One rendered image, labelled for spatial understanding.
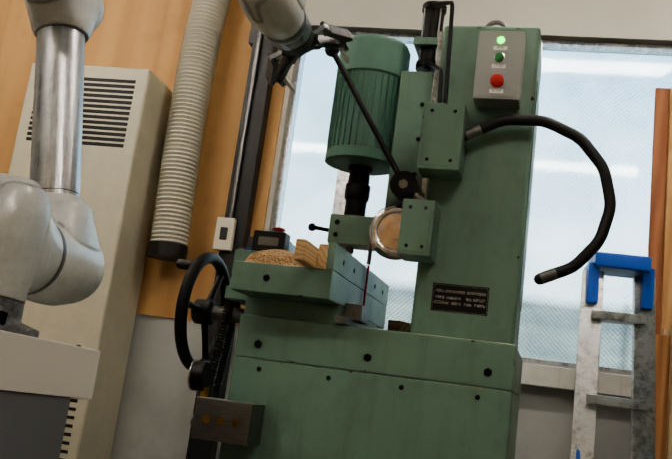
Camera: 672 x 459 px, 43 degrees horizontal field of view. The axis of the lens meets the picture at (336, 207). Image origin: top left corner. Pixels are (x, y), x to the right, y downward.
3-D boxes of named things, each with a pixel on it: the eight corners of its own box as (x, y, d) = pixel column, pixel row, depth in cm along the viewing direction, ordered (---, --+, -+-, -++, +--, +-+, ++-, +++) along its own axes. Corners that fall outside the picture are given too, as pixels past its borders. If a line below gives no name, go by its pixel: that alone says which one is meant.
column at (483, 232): (423, 344, 202) (453, 62, 217) (518, 355, 196) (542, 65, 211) (408, 336, 181) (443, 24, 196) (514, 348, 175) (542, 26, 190)
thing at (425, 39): (415, 76, 211) (423, 13, 214) (447, 77, 209) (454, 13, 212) (410, 63, 203) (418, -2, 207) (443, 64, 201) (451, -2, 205)
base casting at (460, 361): (293, 367, 220) (298, 332, 222) (519, 396, 205) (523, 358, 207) (232, 355, 177) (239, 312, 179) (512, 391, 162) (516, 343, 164)
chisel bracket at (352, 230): (332, 254, 205) (337, 219, 206) (389, 259, 201) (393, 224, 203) (324, 248, 198) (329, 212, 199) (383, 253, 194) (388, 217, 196)
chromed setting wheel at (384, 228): (366, 258, 187) (373, 204, 190) (422, 263, 184) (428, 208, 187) (364, 256, 184) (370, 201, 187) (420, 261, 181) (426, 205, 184)
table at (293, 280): (275, 317, 232) (278, 295, 234) (384, 329, 224) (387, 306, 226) (186, 284, 175) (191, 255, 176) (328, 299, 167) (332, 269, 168)
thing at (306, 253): (354, 297, 213) (356, 281, 214) (362, 298, 212) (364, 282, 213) (293, 259, 162) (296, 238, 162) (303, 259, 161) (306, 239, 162)
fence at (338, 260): (381, 306, 226) (383, 285, 227) (387, 306, 225) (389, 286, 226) (325, 268, 169) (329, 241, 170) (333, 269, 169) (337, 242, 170)
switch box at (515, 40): (474, 107, 190) (481, 41, 193) (520, 109, 187) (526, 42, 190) (472, 97, 184) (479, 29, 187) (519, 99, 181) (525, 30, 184)
